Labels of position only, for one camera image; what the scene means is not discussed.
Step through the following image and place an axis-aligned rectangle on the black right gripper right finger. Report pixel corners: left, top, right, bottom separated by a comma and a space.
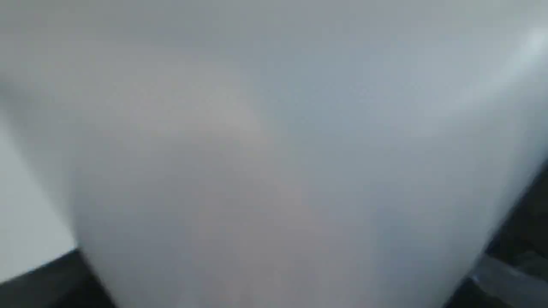
445, 163, 548, 308

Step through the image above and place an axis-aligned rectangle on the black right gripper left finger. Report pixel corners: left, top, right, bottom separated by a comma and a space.
0, 249, 116, 308

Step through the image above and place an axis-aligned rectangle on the translucent plastic cup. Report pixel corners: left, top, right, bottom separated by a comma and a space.
1, 0, 547, 308

